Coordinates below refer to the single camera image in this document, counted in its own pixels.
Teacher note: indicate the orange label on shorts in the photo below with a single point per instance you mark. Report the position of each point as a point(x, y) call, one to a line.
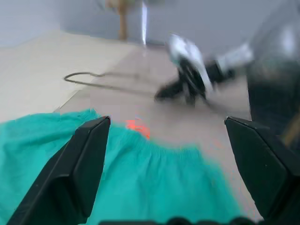
point(137, 127)

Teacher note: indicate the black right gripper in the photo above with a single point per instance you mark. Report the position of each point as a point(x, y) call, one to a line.
point(191, 73)

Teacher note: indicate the wooden stand leg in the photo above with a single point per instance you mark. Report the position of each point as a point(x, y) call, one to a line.
point(122, 21)

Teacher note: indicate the teal green shorts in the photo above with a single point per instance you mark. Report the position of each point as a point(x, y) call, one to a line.
point(150, 178)

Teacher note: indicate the white upright pole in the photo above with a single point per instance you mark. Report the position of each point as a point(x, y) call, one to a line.
point(144, 22)

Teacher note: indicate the dark silver robot torso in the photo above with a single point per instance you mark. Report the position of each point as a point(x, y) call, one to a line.
point(274, 77)

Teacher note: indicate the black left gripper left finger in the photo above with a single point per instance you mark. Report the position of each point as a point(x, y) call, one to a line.
point(70, 178)

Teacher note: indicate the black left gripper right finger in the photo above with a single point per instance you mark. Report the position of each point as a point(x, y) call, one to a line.
point(264, 164)

